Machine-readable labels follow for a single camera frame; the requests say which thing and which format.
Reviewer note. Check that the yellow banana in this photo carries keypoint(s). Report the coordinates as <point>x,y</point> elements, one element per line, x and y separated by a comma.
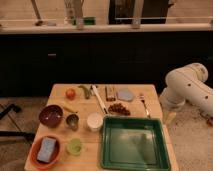
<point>69,109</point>

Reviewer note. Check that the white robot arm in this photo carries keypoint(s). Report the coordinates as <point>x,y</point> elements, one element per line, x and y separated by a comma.
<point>187,83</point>

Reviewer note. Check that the white paper cup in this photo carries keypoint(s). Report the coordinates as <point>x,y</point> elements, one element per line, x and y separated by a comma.
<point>94,122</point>

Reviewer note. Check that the small metal cup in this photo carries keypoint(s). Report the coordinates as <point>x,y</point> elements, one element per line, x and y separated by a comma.
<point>72,121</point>

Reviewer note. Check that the light green plastic cup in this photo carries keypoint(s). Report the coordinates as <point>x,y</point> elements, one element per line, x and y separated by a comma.
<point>74,147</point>

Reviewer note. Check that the brown wooden block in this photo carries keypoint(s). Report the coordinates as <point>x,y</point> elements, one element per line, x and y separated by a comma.
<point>110,95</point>

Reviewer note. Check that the grey blue lid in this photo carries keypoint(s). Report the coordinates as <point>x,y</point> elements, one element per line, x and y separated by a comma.
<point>125,94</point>

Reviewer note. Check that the green chili pepper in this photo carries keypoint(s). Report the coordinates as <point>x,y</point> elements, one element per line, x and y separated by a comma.
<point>87,92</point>

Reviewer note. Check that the metal fork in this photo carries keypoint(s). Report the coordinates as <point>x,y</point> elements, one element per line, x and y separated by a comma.
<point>142,99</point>

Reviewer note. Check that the green plastic tray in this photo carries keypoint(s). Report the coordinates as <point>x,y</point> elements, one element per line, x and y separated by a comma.
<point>133,144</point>

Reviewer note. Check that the dark red bowl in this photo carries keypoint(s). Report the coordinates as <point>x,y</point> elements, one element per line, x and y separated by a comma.
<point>51,116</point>

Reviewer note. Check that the orange bowl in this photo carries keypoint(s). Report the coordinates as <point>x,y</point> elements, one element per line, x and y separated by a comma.
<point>42,166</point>

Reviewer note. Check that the blue sponge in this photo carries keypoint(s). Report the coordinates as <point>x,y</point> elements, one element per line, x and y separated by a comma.
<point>46,150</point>

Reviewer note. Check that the white handled knife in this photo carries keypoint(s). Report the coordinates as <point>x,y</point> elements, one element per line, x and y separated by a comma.
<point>103,107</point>

